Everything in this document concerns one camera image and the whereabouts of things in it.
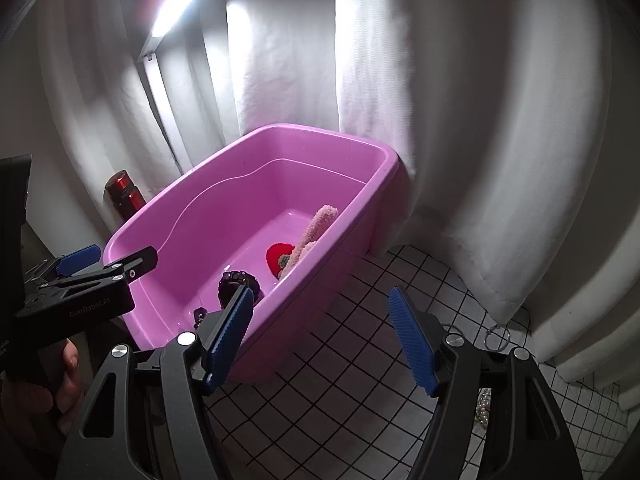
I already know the black patterned strap bracelet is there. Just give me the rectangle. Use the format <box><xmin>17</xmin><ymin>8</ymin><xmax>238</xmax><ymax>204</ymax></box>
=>
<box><xmin>217</xmin><ymin>270</ymin><xmax>264</xmax><ymax>311</ymax></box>

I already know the person's left hand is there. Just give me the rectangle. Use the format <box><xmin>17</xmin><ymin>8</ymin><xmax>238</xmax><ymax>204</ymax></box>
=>
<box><xmin>1</xmin><ymin>339</ymin><xmax>84</xmax><ymax>442</ymax></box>

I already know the red metal bottle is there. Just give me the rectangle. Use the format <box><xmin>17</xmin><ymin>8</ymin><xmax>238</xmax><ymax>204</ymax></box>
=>
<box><xmin>104</xmin><ymin>170</ymin><xmax>146</xmax><ymax>221</ymax></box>

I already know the red knitted strawberry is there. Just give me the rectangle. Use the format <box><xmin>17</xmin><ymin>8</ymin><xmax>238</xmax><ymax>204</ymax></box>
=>
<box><xmin>266</xmin><ymin>243</ymin><xmax>294</xmax><ymax>280</ymax></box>

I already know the white black grid cloth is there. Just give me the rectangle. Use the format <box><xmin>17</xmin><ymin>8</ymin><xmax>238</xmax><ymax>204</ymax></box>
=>
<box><xmin>204</xmin><ymin>244</ymin><xmax>637</xmax><ymax>480</ymax></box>

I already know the pink plastic tub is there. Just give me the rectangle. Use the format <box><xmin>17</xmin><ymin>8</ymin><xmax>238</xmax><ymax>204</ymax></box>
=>
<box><xmin>103</xmin><ymin>124</ymin><xmax>400</xmax><ymax>384</ymax></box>

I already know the white curtain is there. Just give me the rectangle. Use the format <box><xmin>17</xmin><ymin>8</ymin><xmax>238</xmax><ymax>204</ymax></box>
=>
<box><xmin>1</xmin><ymin>0</ymin><xmax>639</xmax><ymax>412</ymax></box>

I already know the small silver hoop ring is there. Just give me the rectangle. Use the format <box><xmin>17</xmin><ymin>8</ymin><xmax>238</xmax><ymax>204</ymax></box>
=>
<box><xmin>482</xmin><ymin>323</ymin><xmax>512</xmax><ymax>354</ymax></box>

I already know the pearl ring hair clip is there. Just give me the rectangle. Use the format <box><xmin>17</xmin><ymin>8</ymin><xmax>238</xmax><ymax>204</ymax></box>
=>
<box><xmin>475</xmin><ymin>388</ymin><xmax>491</xmax><ymax>430</ymax></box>

